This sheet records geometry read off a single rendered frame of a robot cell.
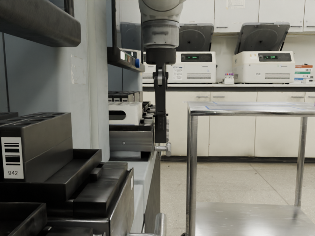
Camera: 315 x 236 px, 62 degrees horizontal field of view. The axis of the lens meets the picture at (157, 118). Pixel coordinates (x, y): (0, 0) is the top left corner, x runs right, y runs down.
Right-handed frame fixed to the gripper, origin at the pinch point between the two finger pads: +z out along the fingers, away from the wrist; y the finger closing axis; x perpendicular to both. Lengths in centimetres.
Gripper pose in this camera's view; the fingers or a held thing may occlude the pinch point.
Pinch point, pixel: (161, 129)
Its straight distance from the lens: 68.0
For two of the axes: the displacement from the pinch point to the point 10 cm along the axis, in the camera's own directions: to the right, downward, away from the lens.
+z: 0.0, 9.9, 1.3
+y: -0.5, 1.3, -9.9
